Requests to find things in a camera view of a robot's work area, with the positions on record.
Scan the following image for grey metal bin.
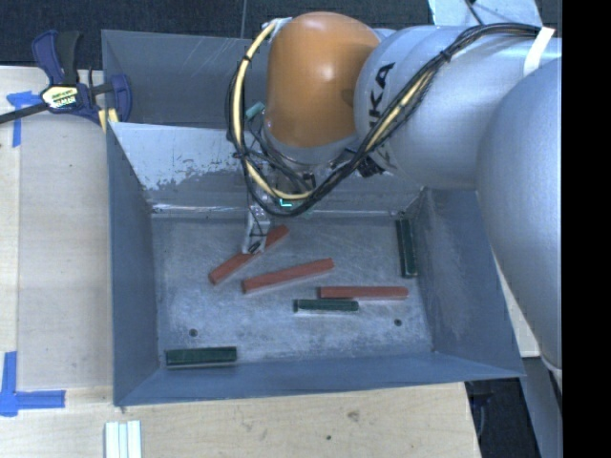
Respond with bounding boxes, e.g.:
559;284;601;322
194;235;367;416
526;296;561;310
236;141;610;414
100;29;527;407

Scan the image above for red-brown flat block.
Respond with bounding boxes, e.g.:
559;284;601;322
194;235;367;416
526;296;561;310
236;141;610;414
207;223;291;286
240;257;336;296
316;284;411;302

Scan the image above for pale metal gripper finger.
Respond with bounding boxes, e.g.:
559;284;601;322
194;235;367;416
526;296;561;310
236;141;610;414
240;210;263;256

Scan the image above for dark green flat block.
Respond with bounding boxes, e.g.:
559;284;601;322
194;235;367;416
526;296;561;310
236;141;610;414
394;217;419;280
164;345;239;368
292;298;361;314

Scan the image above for pale wood flat board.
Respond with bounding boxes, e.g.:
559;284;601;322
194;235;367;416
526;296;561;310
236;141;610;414
16;112;116;393

